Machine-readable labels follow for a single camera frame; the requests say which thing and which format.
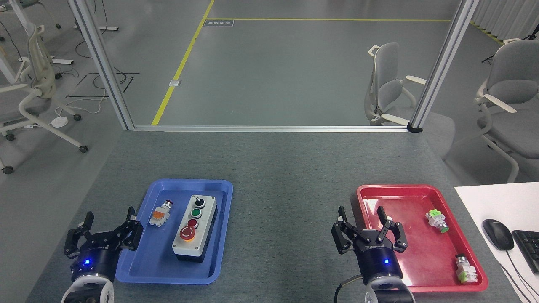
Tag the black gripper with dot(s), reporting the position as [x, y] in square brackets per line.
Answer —
[374, 254]
[94, 256]

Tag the grey control box with buttons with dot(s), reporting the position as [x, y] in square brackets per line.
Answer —
[194, 227]

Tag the red push button orange block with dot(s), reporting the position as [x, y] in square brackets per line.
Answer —
[159, 215]

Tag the green push button white block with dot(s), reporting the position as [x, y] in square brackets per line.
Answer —
[436, 220]

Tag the silver push button green block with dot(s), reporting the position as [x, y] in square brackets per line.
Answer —
[465, 269]

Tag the red plastic tray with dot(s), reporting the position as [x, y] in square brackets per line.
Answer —
[417, 252]

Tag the blue plastic tray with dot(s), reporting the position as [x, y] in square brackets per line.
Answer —
[168, 265]

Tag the white round floor disc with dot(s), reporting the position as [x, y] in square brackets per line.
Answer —
[59, 121]

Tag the white desk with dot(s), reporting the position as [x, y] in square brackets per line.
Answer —
[488, 202]

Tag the black computer mouse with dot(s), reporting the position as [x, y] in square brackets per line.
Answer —
[498, 234]

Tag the grey office chair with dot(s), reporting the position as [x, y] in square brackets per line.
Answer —
[511, 80]
[385, 84]

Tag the black keyboard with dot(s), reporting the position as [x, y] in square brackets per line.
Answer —
[528, 250]

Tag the white mesh office chair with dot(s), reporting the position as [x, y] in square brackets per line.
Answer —
[36, 84]

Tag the silver floor socket plate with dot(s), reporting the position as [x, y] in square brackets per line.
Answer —
[175, 83]

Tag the black post corner bracket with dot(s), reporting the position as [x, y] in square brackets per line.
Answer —
[414, 128]

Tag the silver aluminium rail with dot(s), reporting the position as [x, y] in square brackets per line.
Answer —
[269, 128]

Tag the silver aluminium post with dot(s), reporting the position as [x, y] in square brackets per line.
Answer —
[101, 63]
[444, 63]

